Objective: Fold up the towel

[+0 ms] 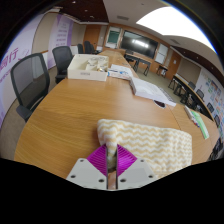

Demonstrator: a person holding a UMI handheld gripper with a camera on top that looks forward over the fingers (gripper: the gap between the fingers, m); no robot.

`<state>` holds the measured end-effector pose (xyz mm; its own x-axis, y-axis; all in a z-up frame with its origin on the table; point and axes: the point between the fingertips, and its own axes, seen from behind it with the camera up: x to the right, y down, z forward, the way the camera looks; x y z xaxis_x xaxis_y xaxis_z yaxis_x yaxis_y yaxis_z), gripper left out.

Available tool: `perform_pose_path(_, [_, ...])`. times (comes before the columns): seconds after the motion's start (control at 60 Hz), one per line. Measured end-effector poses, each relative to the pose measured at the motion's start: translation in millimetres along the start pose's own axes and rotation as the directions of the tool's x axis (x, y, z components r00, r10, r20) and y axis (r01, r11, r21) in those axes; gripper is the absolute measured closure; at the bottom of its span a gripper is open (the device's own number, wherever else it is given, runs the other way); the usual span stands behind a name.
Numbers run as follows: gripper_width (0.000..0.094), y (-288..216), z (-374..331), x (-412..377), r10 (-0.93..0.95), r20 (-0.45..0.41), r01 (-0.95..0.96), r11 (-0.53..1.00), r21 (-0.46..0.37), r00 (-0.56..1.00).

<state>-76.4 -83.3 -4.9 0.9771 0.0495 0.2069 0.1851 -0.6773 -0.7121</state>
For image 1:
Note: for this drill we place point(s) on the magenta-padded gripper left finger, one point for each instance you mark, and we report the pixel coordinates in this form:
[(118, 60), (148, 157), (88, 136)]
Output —
[(87, 173)]

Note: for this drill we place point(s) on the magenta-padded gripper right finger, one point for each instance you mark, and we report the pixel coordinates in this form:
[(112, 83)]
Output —
[(135, 173)]

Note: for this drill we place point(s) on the yellow white zigzag towel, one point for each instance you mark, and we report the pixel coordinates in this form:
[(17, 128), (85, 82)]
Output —
[(153, 140)]

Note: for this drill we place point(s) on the small dark round disc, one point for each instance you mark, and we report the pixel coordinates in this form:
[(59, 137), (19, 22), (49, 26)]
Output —
[(160, 104)]

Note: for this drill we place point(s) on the white marker box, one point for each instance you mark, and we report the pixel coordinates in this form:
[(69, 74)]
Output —
[(190, 115)]

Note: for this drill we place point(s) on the green white booklet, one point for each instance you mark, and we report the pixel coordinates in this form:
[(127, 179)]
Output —
[(200, 125)]

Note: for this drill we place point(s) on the white flat booklet stack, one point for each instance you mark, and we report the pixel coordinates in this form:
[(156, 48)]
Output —
[(148, 90)]

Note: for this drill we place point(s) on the long side table with chairs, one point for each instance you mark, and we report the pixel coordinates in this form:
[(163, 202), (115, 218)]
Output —
[(188, 91)]

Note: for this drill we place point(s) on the white open cardboard box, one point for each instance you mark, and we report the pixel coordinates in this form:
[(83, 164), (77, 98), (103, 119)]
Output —
[(83, 71)]

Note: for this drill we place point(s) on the white blue paper package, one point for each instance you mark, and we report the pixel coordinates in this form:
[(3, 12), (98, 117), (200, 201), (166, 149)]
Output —
[(119, 71)]

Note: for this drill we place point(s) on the small dark side desk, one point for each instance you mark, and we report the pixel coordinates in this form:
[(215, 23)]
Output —
[(162, 69)]

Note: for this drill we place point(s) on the black mesh office chair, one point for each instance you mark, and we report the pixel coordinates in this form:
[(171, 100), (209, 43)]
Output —
[(28, 80), (62, 58)]

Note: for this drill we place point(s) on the small desk with chair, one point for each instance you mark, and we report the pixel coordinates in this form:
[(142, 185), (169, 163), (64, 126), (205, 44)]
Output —
[(138, 61)]

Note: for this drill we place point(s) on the white framed whiteboard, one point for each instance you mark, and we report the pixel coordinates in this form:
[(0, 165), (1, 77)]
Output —
[(162, 53)]

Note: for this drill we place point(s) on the group of black chairs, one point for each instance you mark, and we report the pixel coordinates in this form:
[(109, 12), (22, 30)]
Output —
[(87, 47)]

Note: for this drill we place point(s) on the bright ceiling light panel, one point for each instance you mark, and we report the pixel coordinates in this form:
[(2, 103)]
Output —
[(173, 23)]

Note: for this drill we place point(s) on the colourful notes wall board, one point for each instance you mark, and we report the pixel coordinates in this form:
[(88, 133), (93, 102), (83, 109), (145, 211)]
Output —
[(213, 91)]

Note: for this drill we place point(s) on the black wall screen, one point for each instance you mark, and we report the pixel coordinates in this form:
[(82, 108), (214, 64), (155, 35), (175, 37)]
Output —
[(138, 44)]

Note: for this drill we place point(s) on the purple white wall banner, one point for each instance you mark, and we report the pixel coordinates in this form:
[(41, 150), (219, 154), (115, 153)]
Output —
[(61, 33)]

